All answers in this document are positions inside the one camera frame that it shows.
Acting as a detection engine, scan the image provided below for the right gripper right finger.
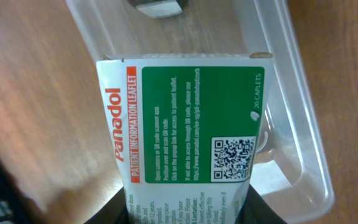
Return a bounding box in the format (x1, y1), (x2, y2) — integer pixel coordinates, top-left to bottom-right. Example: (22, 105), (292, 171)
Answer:
(239, 185), (287, 224)

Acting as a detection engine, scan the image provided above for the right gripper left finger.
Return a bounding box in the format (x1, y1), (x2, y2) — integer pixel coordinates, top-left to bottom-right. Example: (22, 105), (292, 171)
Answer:
(85, 187), (129, 224)

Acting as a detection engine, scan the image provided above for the white green medicine box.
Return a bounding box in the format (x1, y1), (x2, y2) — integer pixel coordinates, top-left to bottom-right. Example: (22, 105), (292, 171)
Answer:
(96, 57), (274, 223)

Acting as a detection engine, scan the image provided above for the clear plastic container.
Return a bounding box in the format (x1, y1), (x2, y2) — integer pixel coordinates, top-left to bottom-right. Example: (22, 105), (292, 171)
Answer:
(67, 0), (334, 223)

